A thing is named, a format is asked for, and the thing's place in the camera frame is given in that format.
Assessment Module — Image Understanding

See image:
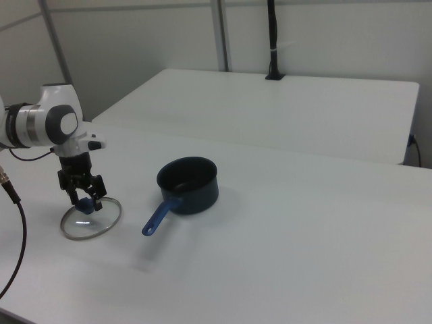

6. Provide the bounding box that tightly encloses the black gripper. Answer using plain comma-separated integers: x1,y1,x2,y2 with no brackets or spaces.
57,153,109,212

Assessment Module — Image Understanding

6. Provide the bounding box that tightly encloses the glass lid blue knob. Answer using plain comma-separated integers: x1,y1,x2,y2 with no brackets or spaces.
60,196,123,242

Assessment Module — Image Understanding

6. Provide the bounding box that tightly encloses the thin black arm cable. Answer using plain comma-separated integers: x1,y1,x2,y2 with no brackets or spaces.
7,147,57,162

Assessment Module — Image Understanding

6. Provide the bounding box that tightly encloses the thick black cable metal connector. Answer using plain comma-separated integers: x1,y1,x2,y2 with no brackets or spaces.
0,165,28,300

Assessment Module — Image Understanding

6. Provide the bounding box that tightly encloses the dark blue saucepan blue handle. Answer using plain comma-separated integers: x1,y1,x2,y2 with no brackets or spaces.
141,156,219,238

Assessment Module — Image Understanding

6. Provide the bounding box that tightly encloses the black camera stand pole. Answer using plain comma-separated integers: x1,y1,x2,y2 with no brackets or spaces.
265,0,288,82

